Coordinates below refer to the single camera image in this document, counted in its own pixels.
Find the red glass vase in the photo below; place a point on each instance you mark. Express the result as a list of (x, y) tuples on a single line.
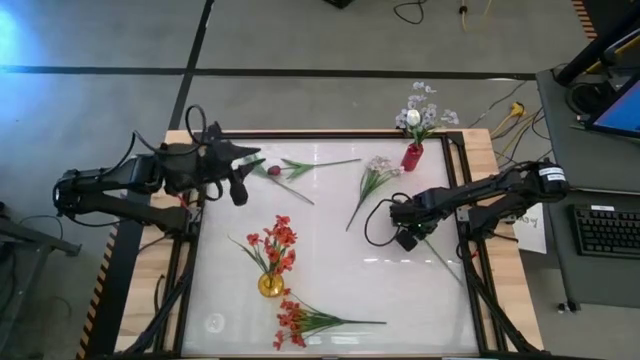
[(411, 159)]

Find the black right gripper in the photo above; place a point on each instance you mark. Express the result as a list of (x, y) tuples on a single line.
[(412, 215)]

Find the pale blue tulip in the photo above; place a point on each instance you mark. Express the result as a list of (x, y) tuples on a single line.
[(259, 169)]

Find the black keyboard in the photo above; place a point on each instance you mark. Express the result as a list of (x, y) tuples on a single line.
[(607, 232)]

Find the grey desk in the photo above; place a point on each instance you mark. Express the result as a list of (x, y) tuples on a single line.
[(590, 165)]

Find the laptop with blue screen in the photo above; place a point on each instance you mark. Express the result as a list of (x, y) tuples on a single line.
[(622, 112)]

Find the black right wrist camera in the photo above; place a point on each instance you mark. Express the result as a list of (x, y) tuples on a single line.
[(406, 241)]

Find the white paper sheet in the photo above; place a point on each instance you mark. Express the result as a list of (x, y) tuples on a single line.
[(532, 235)]

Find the yellow glass vase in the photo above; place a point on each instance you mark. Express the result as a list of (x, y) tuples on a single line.
[(270, 287)]

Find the orange flower bunch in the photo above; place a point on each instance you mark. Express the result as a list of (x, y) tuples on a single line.
[(280, 235), (300, 320)]

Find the black table frame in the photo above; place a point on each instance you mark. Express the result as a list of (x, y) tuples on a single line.
[(325, 135)]

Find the black hazard-striped floor mat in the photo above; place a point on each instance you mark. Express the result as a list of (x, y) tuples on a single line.
[(584, 17), (117, 280)]

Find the wooden table board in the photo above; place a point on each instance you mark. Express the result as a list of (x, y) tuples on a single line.
[(477, 150)]

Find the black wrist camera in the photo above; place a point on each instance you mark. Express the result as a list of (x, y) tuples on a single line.
[(406, 241), (238, 192)]

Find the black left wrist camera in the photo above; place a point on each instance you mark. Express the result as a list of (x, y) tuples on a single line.
[(238, 192)]

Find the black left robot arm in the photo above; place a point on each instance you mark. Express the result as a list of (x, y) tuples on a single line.
[(100, 182)]

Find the grey metal stand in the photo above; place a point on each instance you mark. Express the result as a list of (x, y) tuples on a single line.
[(30, 240)]

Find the white flower bunch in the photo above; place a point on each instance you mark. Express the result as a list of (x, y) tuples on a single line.
[(429, 112), (375, 172)]

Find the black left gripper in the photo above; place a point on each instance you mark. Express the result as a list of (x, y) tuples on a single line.
[(217, 160)]

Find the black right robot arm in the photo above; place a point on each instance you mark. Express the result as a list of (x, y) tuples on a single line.
[(490, 192)]

